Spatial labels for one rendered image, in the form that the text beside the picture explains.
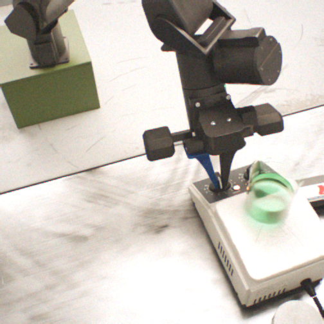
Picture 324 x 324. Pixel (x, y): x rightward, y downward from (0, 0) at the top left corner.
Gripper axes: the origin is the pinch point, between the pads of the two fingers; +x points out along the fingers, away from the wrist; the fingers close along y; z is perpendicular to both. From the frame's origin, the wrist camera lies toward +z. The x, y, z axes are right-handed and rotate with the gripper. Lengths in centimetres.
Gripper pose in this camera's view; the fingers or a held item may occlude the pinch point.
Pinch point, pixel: (216, 164)
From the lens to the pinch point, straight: 69.5
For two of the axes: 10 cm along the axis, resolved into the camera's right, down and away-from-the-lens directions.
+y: 9.7, -2.2, 0.2
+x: 1.9, 8.9, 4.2
